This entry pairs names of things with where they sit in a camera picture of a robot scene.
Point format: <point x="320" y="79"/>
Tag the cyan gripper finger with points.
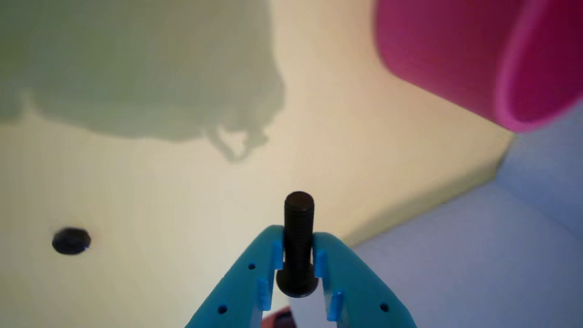
<point x="241" y="282"/>
<point x="360" y="291"/>

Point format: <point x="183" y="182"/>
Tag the yellow paper mat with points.
<point x="145" y="196"/>

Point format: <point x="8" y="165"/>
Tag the black hex nut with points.
<point x="71" y="240"/>

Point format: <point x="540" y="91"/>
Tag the pink round cup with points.
<point x="446" y="50"/>

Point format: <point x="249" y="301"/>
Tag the black bolt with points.
<point x="298" y="237"/>

